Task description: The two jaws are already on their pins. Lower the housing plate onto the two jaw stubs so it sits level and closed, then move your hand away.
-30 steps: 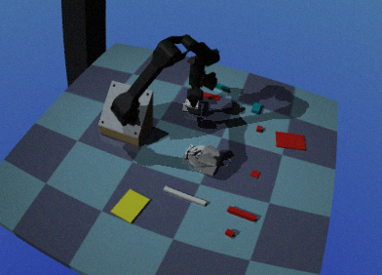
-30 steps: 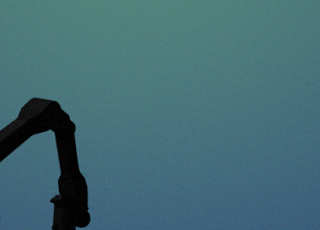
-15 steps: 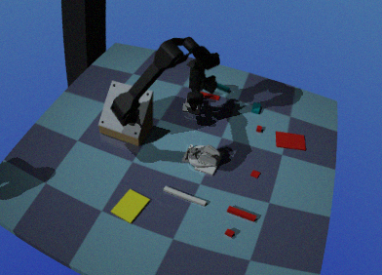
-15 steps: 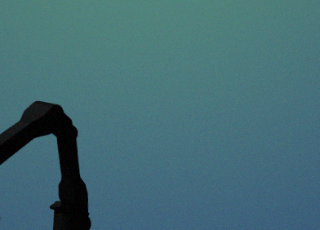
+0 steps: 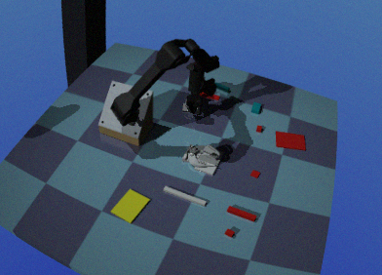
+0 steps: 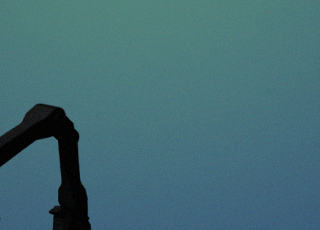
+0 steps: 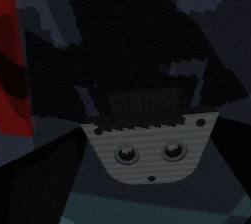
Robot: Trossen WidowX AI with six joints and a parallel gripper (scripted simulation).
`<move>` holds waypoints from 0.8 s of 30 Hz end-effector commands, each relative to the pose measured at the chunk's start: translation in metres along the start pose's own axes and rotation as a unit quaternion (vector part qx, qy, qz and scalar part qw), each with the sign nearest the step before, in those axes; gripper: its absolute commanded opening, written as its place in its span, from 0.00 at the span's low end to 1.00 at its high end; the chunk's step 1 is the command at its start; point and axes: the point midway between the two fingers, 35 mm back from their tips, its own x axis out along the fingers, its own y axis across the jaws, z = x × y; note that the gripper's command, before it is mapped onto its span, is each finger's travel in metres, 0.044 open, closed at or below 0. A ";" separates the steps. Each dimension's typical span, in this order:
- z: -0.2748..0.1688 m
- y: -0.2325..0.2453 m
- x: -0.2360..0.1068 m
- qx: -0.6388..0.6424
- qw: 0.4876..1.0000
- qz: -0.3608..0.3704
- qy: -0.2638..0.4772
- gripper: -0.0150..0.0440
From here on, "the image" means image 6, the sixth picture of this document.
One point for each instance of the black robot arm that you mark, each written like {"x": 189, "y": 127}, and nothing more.
{"x": 45, "y": 121}

